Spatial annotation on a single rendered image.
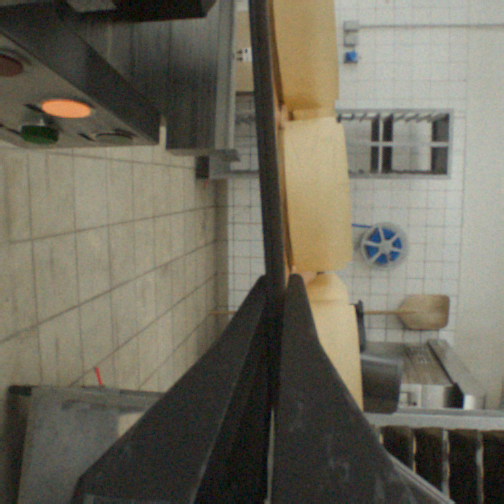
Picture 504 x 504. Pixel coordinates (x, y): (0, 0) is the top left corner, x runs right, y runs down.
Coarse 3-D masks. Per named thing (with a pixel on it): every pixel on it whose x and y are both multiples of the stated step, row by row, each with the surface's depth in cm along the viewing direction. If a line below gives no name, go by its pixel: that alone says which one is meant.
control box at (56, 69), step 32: (0, 32) 23; (32, 32) 25; (64, 32) 28; (32, 64) 27; (64, 64) 28; (96, 64) 32; (0, 96) 32; (32, 96) 32; (64, 96) 32; (96, 96) 33; (128, 96) 38; (0, 128) 39; (64, 128) 39; (96, 128) 39; (128, 128) 39
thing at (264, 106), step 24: (264, 0) 12; (264, 24) 12; (264, 48) 12; (264, 72) 12; (264, 96) 12; (264, 120) 12; (264, 144) 12; (264, 168) 12; (264, 192) 12; (264, 216) 12; (264, 240) 12; (264, 264) 12
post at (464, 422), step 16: (64, 400) 144; (80, 400) 143; (96, 400) 142; (112, 400) 142; (128, 400) 141; (144, 400) 140; (272, 416) 134; (368, 416) 131; (384, 416) 130; (400, 416) 129; (416, 416) 129; (432, 416) 128; (448, 416) 128; (464, 416) 129
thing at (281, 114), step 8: (272, 64) 15; (272, 72) 15; (280, 112) 17; (280, 120) 17; (288, 120) 21; (280, 128) 16; (288, 264) 16; (288, 272) 16; (296, 272) 20; (304, 272) 26; (312, 272) 38; (304, 280) 25
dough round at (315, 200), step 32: (288, 128) 15; (320, 128) 15; (288, 160) 14; (320, 160) 14; (288, 192) 14; (320, 192) 14; (288, 224) 15; (320, 224) 14; (288, 256) 16; (320, 256) 15
